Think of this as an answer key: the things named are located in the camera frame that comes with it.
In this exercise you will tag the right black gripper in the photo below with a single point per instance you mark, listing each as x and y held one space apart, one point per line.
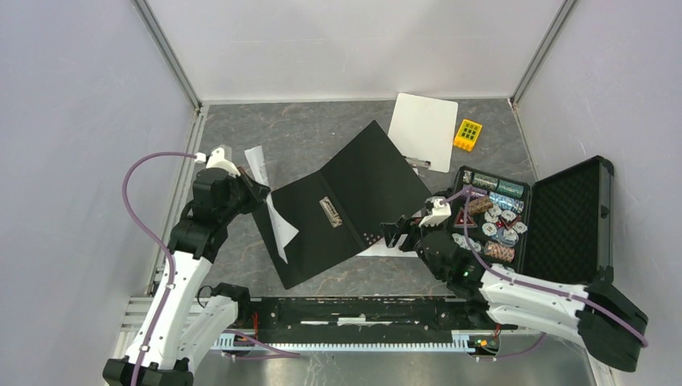
391 231

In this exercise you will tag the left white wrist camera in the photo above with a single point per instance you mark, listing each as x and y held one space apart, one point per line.
219 164

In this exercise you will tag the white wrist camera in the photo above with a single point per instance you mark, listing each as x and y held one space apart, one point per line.
219 164
437 211

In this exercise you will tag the white clipboard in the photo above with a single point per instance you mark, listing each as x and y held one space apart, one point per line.
423 128

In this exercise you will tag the metal folder clip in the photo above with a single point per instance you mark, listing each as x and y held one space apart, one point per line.
330 211

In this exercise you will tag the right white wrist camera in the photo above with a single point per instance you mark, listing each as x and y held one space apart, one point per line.
437 211

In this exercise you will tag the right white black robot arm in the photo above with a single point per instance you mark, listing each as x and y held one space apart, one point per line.
597 316

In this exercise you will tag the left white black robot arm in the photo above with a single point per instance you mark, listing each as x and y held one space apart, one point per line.
168 349

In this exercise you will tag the printed paper sheet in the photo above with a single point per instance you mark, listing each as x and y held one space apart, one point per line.
283 231
380 249

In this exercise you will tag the yellow toy brick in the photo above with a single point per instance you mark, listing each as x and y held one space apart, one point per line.
467 135

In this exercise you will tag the red triangle dealer button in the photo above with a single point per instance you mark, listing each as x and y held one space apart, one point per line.
463 220

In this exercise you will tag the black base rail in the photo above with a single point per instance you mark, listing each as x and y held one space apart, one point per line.
399 319

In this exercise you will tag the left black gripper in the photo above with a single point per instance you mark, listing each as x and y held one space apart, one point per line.
257 192

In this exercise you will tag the red folder black inside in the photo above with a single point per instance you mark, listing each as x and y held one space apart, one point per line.
368 181

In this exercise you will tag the black poker chip case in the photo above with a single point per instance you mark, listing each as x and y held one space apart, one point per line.
557 229

